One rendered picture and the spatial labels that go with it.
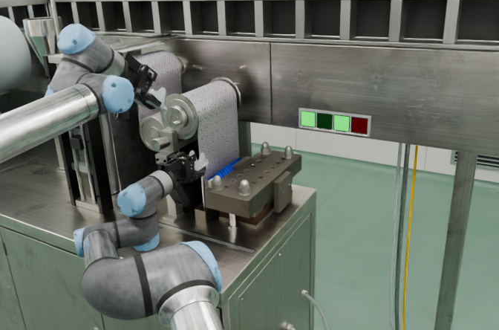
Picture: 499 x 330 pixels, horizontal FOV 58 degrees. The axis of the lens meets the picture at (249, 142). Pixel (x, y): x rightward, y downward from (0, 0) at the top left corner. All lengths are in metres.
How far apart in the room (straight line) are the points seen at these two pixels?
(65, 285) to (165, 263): 0.93
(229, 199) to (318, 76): 0.50
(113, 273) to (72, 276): 0.83
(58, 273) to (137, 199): 0.65
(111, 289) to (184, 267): 0.13
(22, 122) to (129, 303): 0.37
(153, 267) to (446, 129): 0.96
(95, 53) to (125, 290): 0.53
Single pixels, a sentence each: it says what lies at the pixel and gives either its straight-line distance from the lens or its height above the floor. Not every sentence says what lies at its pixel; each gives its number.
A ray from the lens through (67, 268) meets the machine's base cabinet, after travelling 1.71.
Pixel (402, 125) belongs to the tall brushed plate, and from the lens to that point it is 1.48.
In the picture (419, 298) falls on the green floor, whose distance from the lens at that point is 2.71.
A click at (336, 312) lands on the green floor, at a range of 2.54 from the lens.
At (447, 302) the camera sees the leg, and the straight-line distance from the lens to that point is 1.95.
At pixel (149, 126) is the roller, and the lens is 1.53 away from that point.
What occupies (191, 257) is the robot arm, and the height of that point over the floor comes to 1.16.
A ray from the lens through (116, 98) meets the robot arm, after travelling 0.95.
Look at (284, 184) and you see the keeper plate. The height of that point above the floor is 1.00.
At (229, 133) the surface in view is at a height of 1.14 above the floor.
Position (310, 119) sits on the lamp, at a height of 1.19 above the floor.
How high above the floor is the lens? 1.66
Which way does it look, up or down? 20 degrees down
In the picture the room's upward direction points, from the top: 2 degrees counter-clockwise
